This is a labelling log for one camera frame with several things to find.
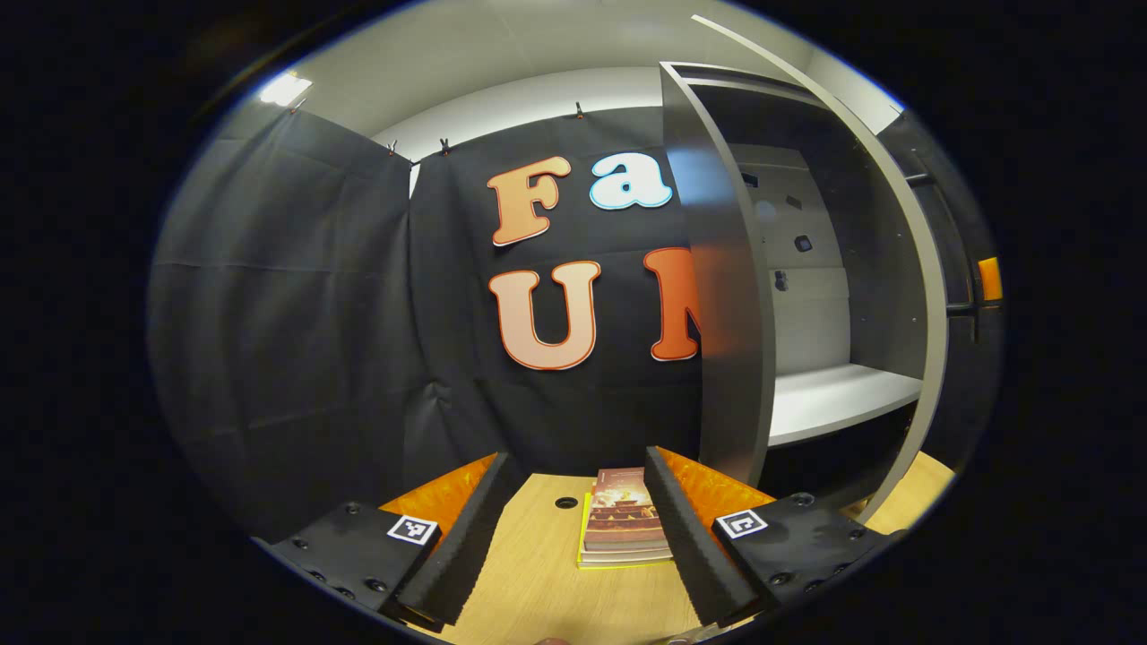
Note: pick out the beige cabinet door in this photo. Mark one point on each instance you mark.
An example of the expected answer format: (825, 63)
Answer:
(936, 340)

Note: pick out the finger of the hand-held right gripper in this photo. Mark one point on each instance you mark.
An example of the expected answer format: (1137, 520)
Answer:
(989, 279)

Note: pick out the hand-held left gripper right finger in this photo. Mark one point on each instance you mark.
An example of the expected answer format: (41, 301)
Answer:
(685, 537)

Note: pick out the small ceiling light panel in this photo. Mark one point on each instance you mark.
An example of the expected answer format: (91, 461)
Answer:
(285, 90)

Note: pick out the white cabinet shelf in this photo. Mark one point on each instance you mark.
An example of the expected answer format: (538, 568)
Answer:
(833, 403)

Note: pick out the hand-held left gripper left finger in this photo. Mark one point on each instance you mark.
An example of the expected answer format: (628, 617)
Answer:
(466, 546)

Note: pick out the brown cover book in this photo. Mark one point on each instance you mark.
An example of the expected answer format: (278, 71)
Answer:
(623, 520)

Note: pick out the black backdrop cloth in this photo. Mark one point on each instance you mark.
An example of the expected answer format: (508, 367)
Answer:
(296, 313)

